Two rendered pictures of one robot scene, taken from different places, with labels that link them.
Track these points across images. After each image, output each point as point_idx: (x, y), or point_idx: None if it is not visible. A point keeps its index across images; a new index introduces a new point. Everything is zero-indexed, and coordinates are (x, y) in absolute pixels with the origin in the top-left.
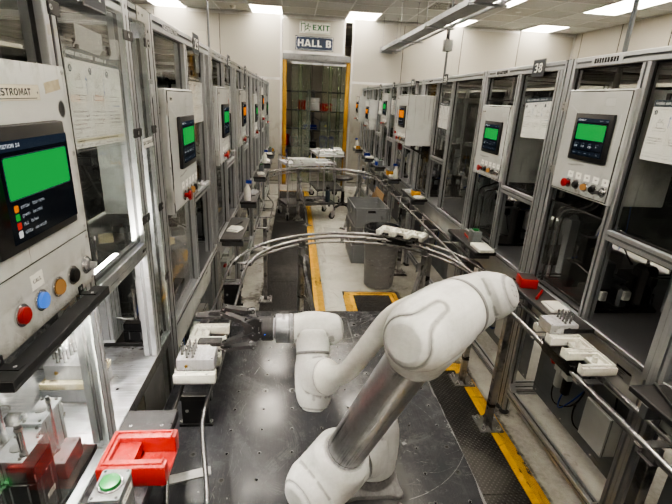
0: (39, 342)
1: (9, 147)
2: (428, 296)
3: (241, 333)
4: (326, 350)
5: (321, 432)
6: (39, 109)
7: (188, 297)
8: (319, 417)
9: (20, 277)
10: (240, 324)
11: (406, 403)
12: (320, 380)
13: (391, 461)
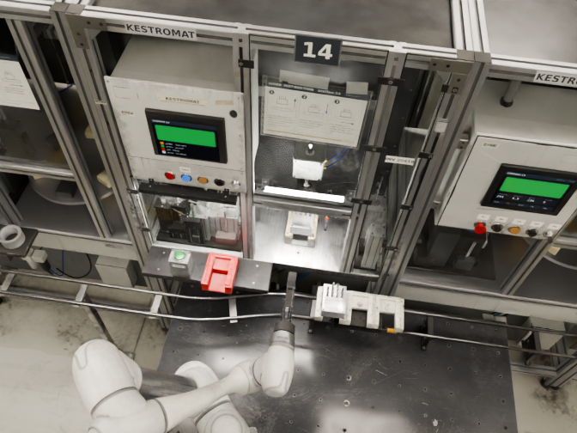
0: (170, 188)
1: (160, 122)
2: (93, 358)
3: None
4: (256, 379)
5: (285, 420)
6: (207, 110)
7: (451, 287)
8: (304, 422)
9: (172, 163)
10: (475, 360)
11: None
12: (230, 372)
13: None
